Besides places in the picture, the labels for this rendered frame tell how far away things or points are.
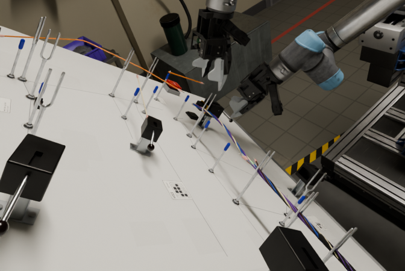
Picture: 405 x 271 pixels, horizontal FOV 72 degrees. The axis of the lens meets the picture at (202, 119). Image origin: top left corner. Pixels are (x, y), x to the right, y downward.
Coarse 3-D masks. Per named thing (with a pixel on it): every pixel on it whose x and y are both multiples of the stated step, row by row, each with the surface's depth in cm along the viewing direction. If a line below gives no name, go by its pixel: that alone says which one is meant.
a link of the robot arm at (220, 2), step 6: (210, 0) 66; (216, 0) 65; (222, 0) 64; (228, 0) 65; (234, 0) 66; (210, 6) 66; (216, 6) 65; (222, 6) 65; (228, 6) 65; (234, 6) 67; (222, 12) 66; (228, 12) 67
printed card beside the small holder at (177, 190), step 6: (162, 180) 53; (168, 186) 52; (174, 186) 53; (180, 186) 54; (174, 192) 51; (180, 192) 52; (186, 192) 53; (174, 198) 50; (180, 198) 51; (186, 198) 52; (192, 198) 53
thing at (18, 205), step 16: (32, 144) 30; (48, 144) 31; (16, 160) 27; (32, 160) 28; (48, 160) 29; (16, 176) 27; (32, 176) 27; (48, 176) 28; (16, 192) 26; (32, 192) 28; (0, 208) 31; (16, 208) 31; (32, 208) 33; (0, 224) 23; (32, 224) 32
